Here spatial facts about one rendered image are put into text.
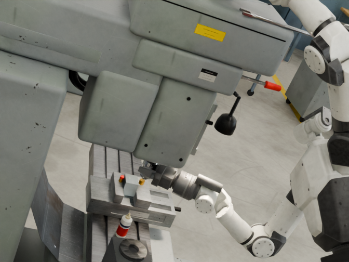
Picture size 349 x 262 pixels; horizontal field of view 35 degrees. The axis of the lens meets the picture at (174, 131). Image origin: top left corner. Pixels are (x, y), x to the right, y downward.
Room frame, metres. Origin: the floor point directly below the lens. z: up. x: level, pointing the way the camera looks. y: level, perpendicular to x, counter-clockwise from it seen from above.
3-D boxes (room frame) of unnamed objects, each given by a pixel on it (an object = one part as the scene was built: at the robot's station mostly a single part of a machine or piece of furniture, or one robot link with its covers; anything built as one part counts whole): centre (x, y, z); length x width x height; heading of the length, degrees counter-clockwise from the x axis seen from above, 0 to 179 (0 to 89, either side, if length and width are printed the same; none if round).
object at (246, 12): (1.63, -0.15, 1.89); 0.24 x 0.04 x 0.01; 109
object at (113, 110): (1.62, 0.22, 1.47); 0.24 x 0.19 x 0.26; 18
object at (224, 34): (1.68, 0.05, 1.81); 0.47 x 0.26 x 0.16; 108
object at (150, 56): (1.67, 0.07, 1.68); 0.34 x 0.24 x 0.10; 108
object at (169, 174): (1.67, -0.06, 1.23); 0.13 x 0.12 x 0.10; 176
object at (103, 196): (1.83, 0.05, 0.98); 0.35 x 0.15 x 0.11; 110
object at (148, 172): (1.65, 0.03, 1.23); 0.06 x 0.02 x 0.03; 87
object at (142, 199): (1.84, 0.02, 1.02); 0.15 x 0.06 x 0.04; 20
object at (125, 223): (1.66, 0.03, 0.98); 0.04 x 0.04 x 0.11
